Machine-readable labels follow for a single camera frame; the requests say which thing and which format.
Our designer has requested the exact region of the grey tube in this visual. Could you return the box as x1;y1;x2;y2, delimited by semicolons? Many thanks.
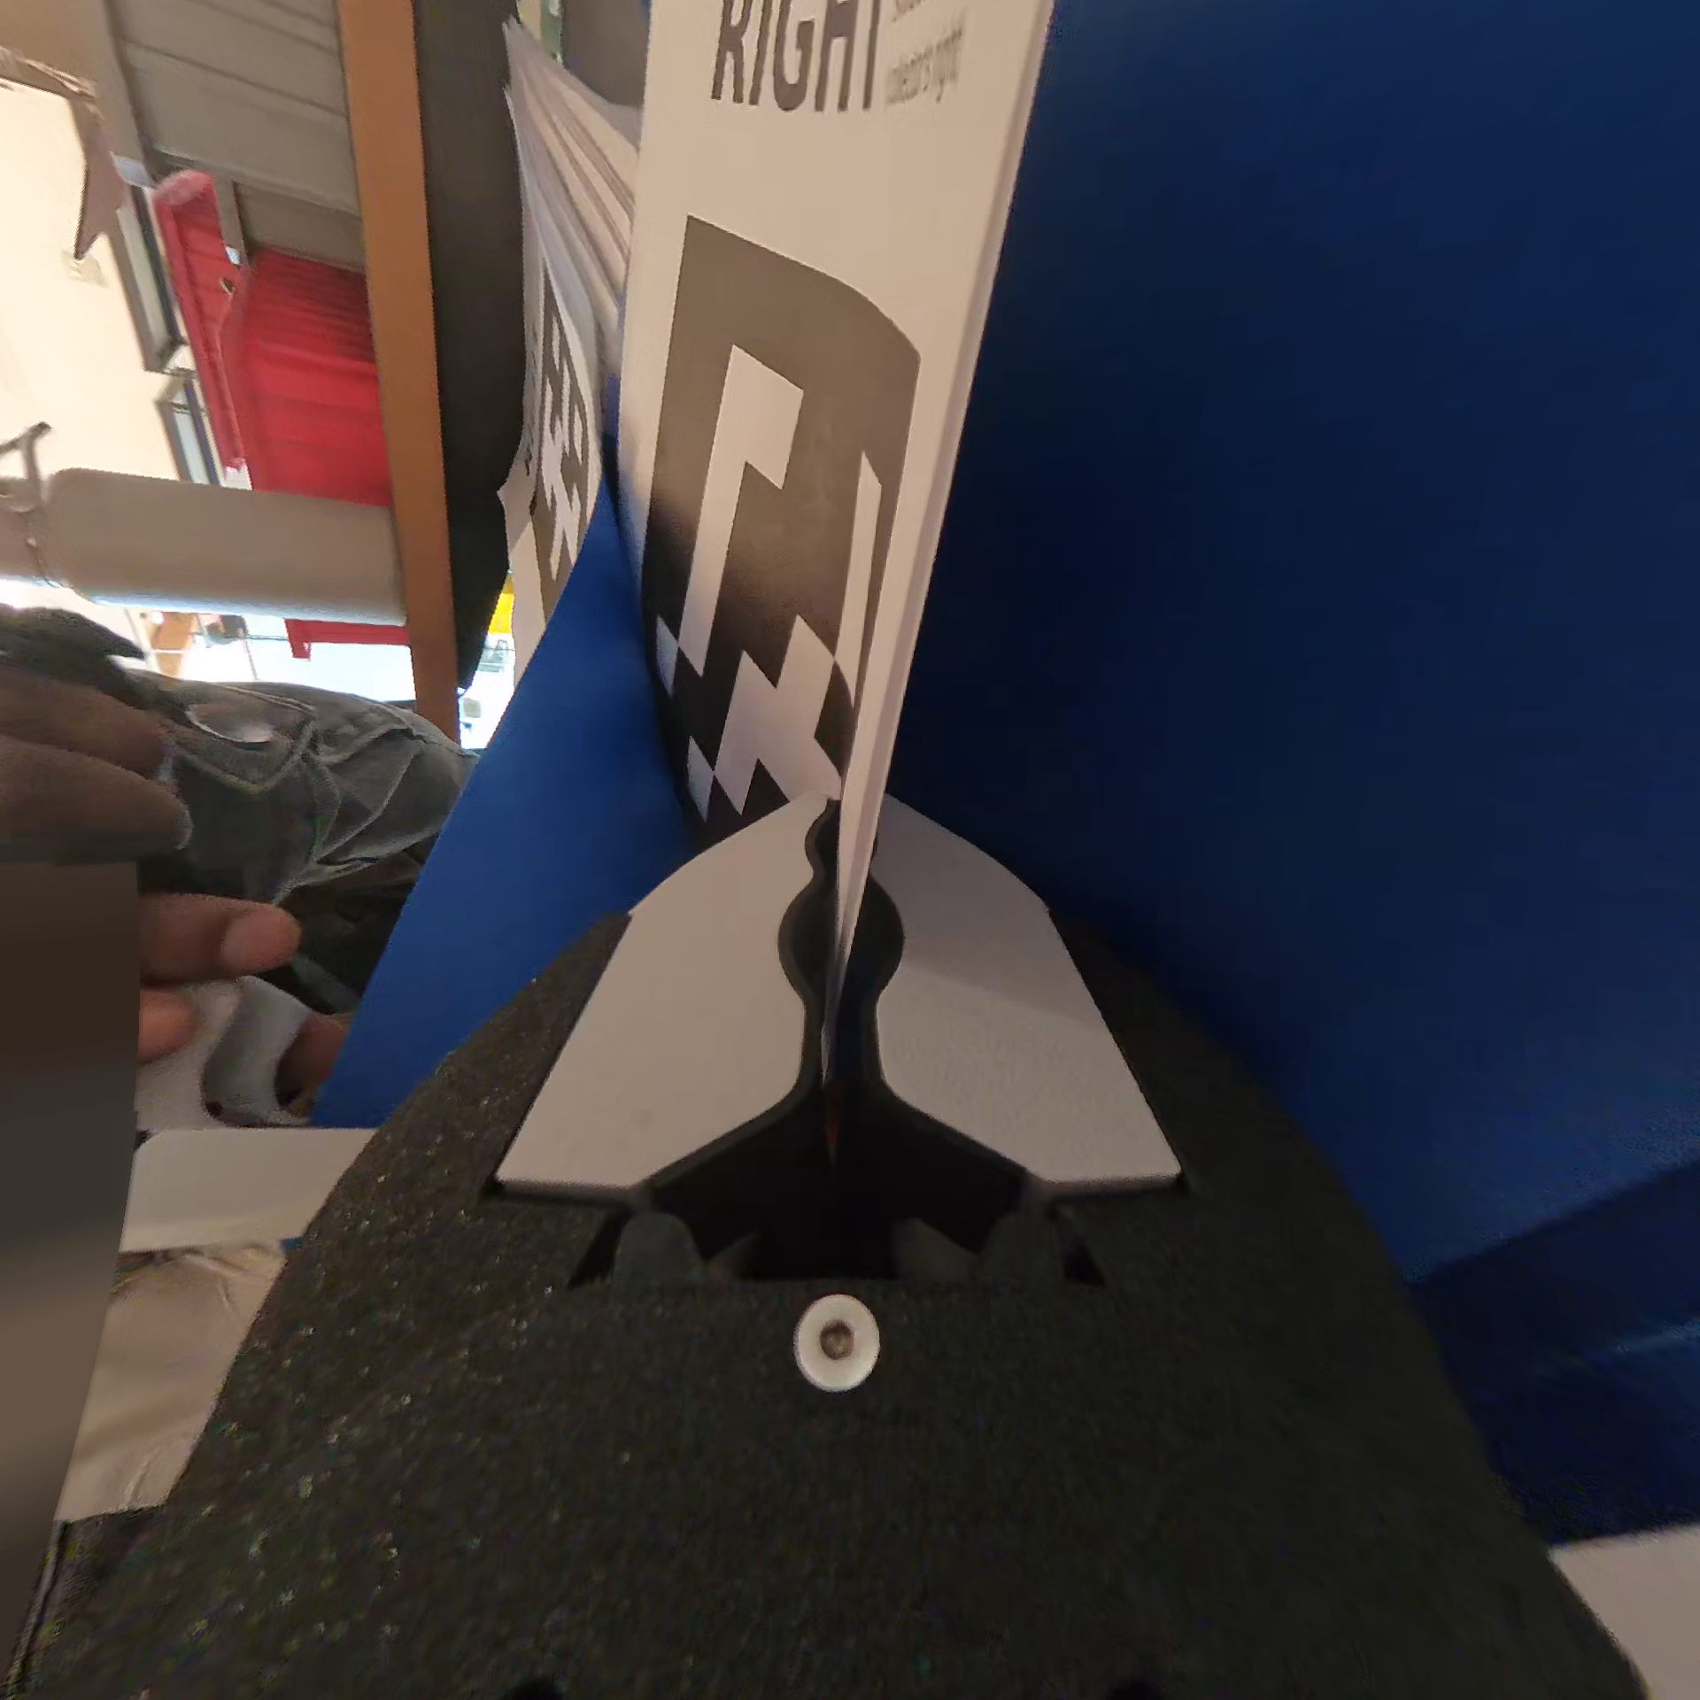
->
0;468;406;625

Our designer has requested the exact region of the person's left hand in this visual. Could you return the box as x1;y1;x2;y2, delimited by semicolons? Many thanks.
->
0;661;305;1065

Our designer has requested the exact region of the bold-heading marker paper sheet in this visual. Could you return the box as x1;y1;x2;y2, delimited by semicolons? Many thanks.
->
616;0;1061;1158

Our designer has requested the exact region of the black desk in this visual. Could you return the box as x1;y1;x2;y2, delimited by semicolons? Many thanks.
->
339;0;626;744

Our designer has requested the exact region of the red cabinet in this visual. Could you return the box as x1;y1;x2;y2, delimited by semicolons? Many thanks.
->
151;169;427;661

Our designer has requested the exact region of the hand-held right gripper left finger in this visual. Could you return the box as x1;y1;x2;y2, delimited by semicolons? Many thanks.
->
491;793;841;1208

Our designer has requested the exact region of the stack of paper sheets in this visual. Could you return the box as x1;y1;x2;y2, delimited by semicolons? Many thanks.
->
498;21;646;666

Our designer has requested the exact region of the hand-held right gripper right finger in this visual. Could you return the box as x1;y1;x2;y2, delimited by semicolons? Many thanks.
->
851;793;1186;1198

